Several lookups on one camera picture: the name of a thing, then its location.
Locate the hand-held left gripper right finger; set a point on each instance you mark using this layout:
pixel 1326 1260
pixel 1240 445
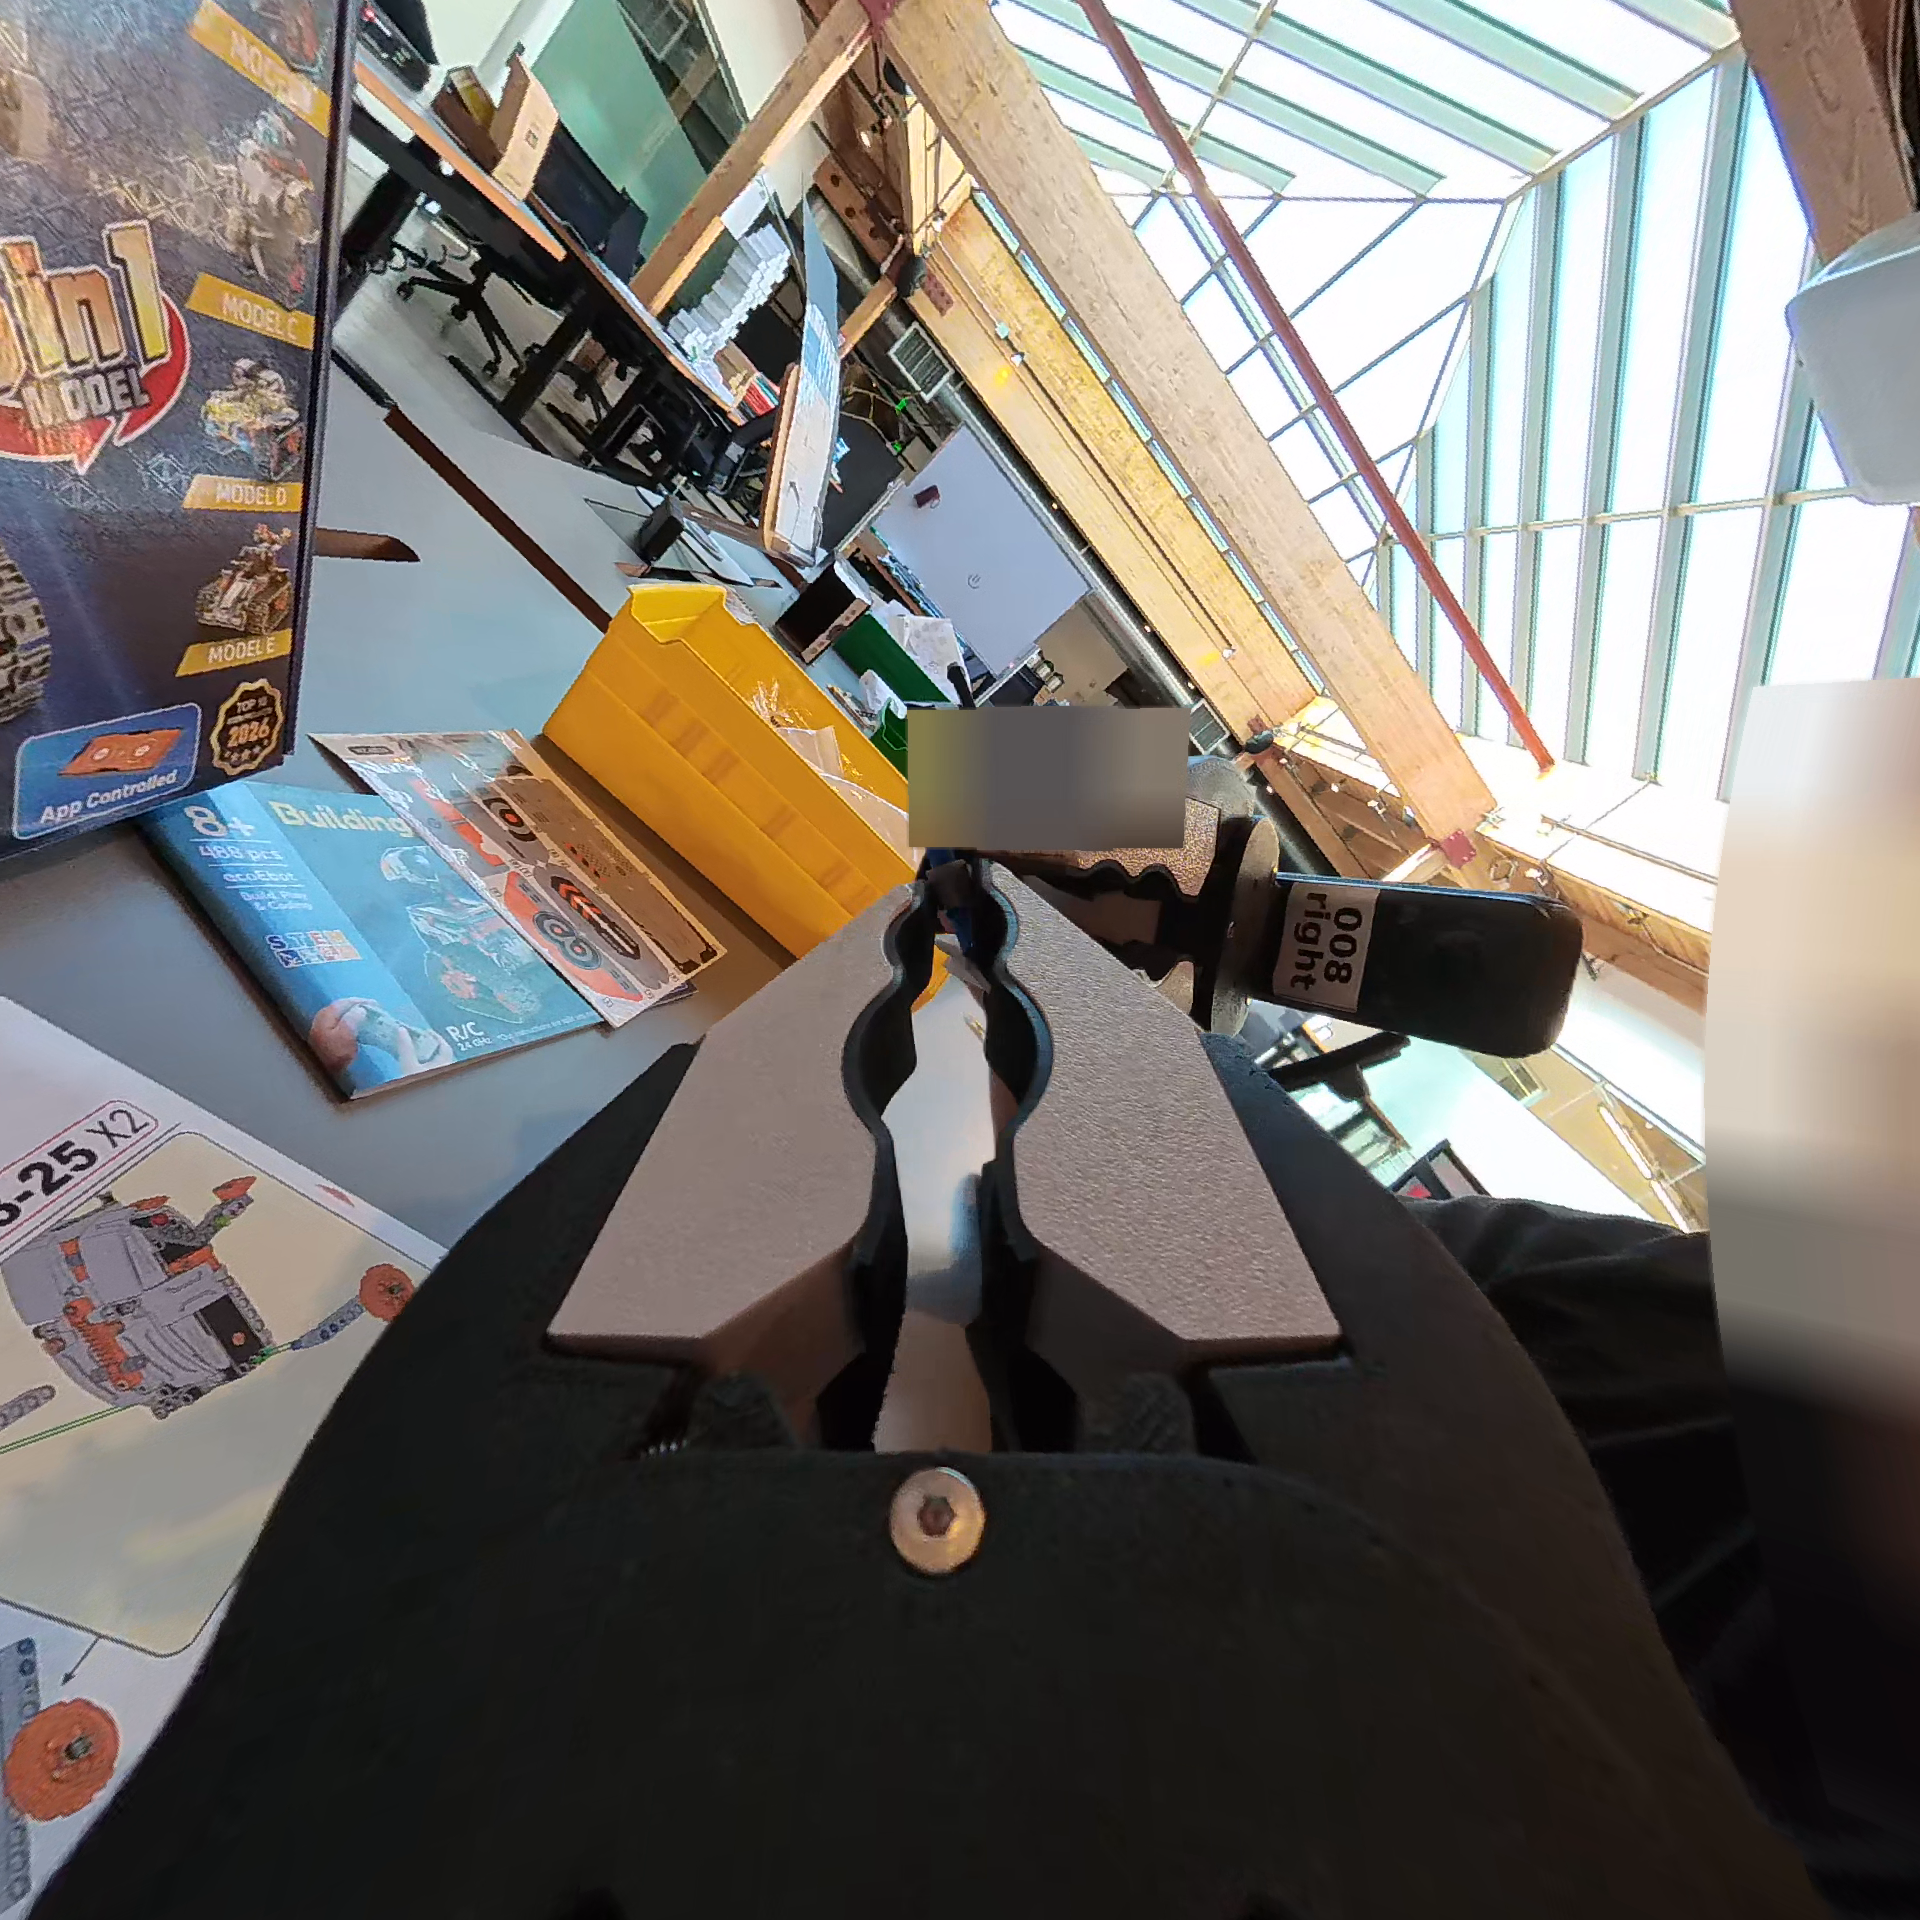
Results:
pixel 1172 1201

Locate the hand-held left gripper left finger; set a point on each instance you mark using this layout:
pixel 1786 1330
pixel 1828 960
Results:
pixel 704 1201

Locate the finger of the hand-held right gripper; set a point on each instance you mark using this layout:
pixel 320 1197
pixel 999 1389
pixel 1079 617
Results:
pixel 1148 901

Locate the small blue pin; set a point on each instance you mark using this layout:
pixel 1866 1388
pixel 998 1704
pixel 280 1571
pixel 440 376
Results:
pixel 957 901

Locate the wooden desk with black legs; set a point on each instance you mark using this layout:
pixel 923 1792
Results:
pixel 451 164
pixel 646 346

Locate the sticker sheet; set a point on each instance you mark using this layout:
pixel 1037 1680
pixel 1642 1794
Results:
pixel 571 869

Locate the green bin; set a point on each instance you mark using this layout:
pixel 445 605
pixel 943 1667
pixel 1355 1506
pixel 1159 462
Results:
pixel 886 651

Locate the clear plastic bags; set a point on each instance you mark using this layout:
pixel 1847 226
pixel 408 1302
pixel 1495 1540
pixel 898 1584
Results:
pixel 820 749

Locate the whiteboard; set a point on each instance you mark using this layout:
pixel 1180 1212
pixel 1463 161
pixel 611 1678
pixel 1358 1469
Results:
pixel 984 547

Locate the small blue booklet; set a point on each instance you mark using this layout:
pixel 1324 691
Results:
pixel 375 930

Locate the black box with wooden edge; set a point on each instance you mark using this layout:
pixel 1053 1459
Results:
pixel 821 613

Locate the yellow bag bin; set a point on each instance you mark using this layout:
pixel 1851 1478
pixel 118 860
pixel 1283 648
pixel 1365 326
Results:
pixel 704 749

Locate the open instruction booklet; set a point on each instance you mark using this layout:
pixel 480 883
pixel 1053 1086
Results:
pixel 150 1349

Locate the wooden board with paper sheet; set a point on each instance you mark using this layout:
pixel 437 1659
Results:
pixel 804 405

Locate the large white ceiling speaker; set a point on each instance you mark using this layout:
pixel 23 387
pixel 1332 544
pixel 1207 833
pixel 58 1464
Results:
pixel 1862 376

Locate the blue robot kit box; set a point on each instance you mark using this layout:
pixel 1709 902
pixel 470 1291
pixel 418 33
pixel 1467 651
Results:
pixel 150 451

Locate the cardboard box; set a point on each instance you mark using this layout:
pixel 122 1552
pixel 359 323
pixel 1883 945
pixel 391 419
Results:
pixel 523 129

